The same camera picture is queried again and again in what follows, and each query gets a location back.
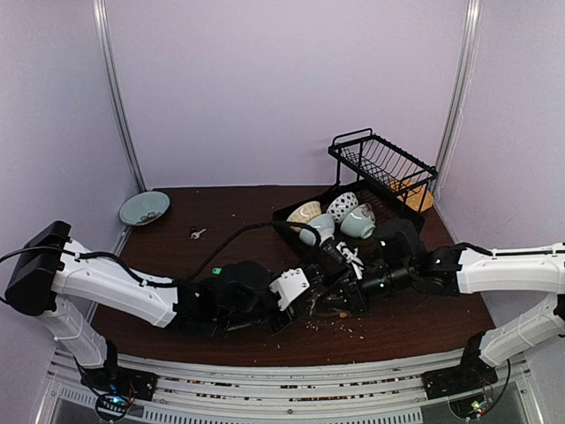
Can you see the grey striped bowl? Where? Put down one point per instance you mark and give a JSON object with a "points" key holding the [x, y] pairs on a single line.
{"points": [[324, 224]]}

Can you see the right corner metal post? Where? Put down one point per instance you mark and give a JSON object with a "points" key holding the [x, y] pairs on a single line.
{"points": [[462, 81]]}

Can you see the black white patterned bowl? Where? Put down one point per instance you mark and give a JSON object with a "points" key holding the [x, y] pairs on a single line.
{"points": [[342, 205]]}

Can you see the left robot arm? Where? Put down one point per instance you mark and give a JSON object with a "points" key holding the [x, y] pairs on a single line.
{"points": [[52, 268]]}

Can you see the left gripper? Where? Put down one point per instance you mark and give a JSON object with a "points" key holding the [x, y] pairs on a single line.
{"points": [[295, 314]]}

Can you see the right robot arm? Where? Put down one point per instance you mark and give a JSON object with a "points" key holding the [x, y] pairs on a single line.
{"points": [[462, 269]]}

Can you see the black tagged silver key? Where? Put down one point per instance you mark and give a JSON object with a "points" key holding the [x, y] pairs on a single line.
{"points": [[196, 233]]}

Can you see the left corner metal post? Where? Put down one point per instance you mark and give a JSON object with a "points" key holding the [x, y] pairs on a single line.
{"points": [[104, 36]]}

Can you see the aluminium rail frame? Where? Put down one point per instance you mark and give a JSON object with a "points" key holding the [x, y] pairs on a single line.
{"points": [[388, 391]]}

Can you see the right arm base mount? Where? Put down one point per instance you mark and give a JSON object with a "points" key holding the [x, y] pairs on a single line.
{"points": [[471, 373]]}

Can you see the corner metal post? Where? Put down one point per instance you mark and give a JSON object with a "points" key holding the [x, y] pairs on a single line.
{"points": [[462, 81], [104, 36]]}

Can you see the yellow dotted bowl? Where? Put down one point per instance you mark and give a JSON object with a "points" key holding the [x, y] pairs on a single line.
{"points": [[305, 213]]}

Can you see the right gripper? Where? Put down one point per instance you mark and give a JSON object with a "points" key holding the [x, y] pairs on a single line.
{"points": [[354, 291]]}

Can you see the pale green bowl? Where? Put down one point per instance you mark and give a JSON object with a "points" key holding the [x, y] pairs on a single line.
{"points": [[359, 223]]}

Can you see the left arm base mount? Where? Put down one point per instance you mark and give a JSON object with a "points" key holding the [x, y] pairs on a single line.
{"points": [[116, 388]]}

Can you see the pale green plate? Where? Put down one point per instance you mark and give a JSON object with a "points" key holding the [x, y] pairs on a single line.
{"points": [[144, 208]]}

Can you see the black wire dish rack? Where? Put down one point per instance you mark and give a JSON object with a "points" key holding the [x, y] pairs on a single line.
{"points": [[365, 164]]}

